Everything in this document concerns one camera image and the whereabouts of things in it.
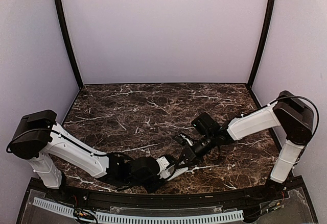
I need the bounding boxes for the white remote control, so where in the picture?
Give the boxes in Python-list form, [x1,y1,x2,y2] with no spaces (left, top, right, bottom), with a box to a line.
[166,167,189,181]

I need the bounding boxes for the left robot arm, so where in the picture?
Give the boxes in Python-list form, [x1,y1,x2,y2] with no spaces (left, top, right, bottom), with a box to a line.
[6,110,169,202]

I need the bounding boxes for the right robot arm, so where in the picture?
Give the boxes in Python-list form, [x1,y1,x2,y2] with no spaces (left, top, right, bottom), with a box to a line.
[175,90,320,201]

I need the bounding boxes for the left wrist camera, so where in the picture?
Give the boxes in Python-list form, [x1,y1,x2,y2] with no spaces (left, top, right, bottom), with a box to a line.
[156,155,176,179]

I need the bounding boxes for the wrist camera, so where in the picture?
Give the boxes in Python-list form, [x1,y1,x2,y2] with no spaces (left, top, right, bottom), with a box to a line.
[173,133,195,147]
[156,155,176,179]

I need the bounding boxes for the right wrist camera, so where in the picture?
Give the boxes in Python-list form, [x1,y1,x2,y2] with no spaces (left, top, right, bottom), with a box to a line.
[173,133,195,147]

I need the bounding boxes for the white slotted cable duct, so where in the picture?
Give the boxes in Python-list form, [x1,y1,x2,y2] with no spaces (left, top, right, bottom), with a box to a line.
[32,197,244,223]

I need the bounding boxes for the black front rail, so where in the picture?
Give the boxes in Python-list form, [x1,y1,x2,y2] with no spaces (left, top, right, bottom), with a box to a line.
[23,176,312,210]

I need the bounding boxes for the right black frame post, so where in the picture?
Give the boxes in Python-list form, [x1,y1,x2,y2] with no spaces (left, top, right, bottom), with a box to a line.
[247,0,275,90]

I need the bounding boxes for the black frame post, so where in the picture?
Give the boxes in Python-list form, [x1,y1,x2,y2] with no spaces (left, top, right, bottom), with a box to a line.
[247,0,275,90]
[54,0,84,89]

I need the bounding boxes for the left black frame post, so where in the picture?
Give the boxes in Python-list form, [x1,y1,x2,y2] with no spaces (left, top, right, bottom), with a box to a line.
[54,0,84,89]

